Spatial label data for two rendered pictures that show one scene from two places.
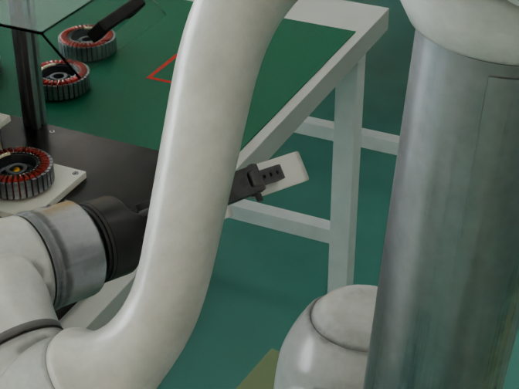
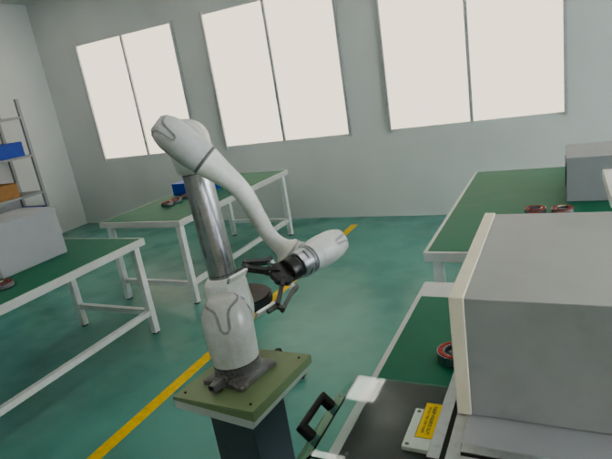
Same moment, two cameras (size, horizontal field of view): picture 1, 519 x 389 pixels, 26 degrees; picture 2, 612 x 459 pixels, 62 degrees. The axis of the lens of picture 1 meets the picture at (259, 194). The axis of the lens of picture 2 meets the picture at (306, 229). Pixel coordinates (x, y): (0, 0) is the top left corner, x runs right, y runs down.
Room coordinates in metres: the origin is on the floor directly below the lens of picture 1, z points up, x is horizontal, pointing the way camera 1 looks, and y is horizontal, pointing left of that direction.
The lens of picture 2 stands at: (2.33, 0.28, 1.66)
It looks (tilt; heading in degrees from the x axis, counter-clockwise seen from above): 16 degrees down; 183
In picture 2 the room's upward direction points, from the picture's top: 9 degrees counter-clockwise
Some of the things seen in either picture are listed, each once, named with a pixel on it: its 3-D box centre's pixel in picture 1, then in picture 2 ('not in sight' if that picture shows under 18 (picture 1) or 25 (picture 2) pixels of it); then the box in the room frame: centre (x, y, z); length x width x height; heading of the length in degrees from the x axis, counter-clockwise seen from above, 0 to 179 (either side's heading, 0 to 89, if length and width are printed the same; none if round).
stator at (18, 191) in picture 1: (16, 172); not in sight; (1.48, 0.37, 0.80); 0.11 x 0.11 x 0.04
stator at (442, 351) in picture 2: not in sight; (454, 353); (0.90, 0.61, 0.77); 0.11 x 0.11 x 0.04
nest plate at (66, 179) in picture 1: (18, 186); not in sight; (1.48, 0.37, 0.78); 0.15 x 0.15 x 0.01; 65
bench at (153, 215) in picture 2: not in sight; (211, 229); (-2.62, -0.92, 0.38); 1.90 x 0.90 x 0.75; 155
